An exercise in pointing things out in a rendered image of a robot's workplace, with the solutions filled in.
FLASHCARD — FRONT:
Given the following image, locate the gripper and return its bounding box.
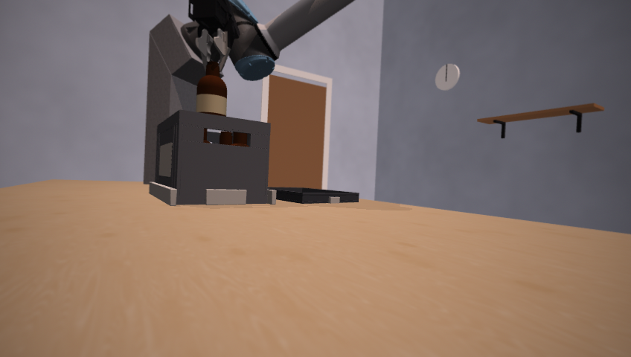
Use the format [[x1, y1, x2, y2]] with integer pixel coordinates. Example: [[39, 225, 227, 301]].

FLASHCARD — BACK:
[[188, 0, 235, 72]]

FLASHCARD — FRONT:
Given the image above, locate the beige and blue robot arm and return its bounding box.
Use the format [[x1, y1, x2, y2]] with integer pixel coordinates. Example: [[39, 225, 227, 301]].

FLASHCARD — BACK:
[[181, 0, 355, 81]]

